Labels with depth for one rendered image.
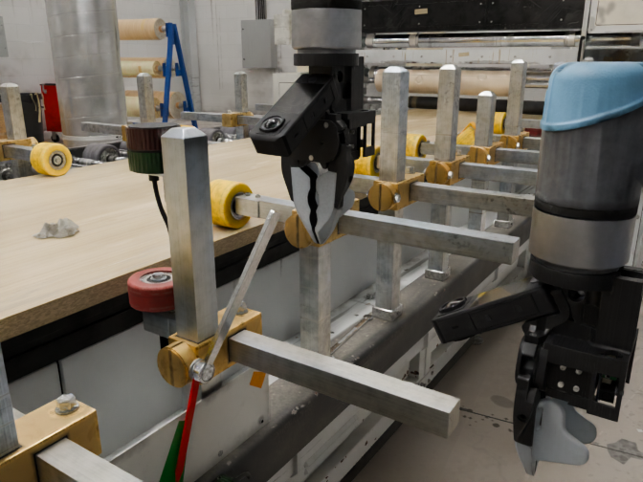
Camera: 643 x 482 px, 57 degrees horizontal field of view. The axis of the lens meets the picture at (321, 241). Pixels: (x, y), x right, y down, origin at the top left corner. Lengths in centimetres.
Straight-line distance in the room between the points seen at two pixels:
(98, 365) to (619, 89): 73
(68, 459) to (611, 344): 46
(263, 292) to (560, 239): 76
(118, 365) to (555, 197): 67
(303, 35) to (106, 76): 405
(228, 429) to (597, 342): 46
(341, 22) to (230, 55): 1077
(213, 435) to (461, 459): 130
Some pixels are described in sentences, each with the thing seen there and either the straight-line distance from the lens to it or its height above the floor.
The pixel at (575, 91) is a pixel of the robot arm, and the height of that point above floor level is 116.
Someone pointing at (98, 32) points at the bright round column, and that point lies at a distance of 464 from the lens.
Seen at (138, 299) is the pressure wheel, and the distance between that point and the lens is 79.
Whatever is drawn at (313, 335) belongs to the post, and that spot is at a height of 77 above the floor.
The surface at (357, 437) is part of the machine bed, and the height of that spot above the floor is 17.
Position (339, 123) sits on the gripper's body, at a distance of 63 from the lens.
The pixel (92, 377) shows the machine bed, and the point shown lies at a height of 75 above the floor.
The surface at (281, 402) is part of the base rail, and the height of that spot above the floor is 70.
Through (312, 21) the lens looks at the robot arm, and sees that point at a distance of 63.
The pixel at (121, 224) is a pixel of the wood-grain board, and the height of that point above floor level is 90.
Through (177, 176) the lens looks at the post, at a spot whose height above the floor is 106.
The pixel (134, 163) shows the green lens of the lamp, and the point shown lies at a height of 108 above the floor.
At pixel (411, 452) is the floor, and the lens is 197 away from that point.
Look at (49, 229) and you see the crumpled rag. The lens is 107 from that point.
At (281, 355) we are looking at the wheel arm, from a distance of 68.
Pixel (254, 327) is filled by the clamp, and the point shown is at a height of 86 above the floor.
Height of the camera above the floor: 119
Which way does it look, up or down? 18 degrees down
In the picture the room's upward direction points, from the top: straight up
